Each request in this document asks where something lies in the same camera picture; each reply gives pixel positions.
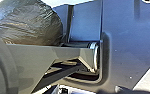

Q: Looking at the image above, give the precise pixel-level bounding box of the small white base box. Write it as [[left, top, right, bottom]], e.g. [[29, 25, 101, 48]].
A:
[[57, 85, 72, 94]]

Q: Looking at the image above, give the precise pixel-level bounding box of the round base sensor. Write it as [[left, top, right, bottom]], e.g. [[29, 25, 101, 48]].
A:
[[140, 0, 150, 4]]

